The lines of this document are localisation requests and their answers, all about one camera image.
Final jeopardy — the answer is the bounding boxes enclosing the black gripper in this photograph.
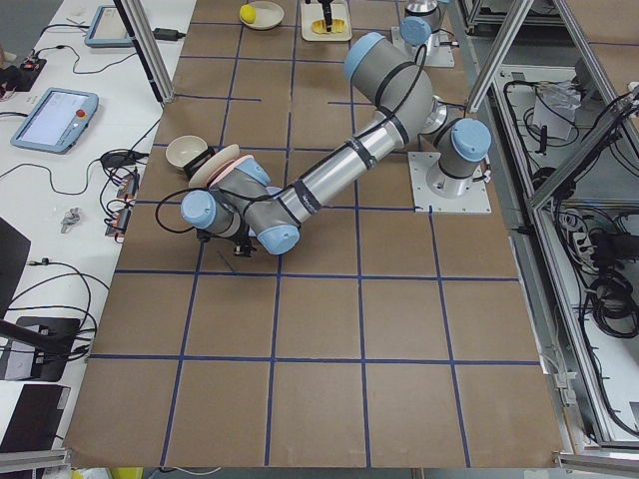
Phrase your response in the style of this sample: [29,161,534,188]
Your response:
[319,0,332,33]
[197,227,257,257]

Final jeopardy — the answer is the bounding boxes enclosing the striped orange bread roll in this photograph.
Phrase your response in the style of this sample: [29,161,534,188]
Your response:
[311,19,345,34]

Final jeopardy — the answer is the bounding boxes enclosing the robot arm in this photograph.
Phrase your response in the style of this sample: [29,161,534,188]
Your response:
[312,1,444,46]
[180,32,437,256]

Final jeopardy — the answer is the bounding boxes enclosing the pink plate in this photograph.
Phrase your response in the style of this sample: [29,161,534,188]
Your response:
[207,155,253,187]

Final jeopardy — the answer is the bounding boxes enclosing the cream plate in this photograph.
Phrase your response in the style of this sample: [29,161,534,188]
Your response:
[189,144,240,188]

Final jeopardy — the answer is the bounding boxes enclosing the white rectangular tray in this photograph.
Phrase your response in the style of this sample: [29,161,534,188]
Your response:
[301,1,351,42]

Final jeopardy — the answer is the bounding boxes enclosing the white oval bowl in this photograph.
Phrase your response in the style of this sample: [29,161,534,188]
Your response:
[240,1,285,31]

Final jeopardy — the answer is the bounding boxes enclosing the yellow lemon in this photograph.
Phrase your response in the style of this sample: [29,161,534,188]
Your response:
[239,4,257,25]

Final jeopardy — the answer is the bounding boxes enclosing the black dish rack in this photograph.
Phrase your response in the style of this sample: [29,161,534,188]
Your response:
[183,146,216,180]

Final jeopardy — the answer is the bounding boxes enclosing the cream bowl in rack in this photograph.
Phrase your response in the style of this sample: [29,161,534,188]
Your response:
[165,135,208,169]

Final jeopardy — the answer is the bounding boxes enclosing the black power brick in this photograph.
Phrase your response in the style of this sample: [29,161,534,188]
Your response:
[153,28,186,42]

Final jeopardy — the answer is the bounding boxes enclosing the grey metal clip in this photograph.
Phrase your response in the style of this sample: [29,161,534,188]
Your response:
[60,208,81,234]

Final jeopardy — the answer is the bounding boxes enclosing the black monitor stand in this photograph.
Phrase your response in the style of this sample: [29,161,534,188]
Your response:
[1,316,80,382]

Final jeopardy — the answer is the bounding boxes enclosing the far teach pendant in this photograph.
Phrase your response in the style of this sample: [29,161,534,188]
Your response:
[84,5,133,48]

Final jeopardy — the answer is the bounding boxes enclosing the teach pendant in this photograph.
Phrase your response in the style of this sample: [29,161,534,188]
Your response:
[84,5,133,48]
[10,88,99,154]

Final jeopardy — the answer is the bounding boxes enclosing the near teach pendant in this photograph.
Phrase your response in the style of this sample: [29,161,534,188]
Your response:
[10,88,99,154]

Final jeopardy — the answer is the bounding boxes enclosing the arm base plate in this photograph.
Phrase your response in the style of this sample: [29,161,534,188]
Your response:
[389,25,456,69]
[407,152,492,215]

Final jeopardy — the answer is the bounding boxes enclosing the aluminium frame post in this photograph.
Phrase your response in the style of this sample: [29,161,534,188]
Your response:
[114,0,175,105]

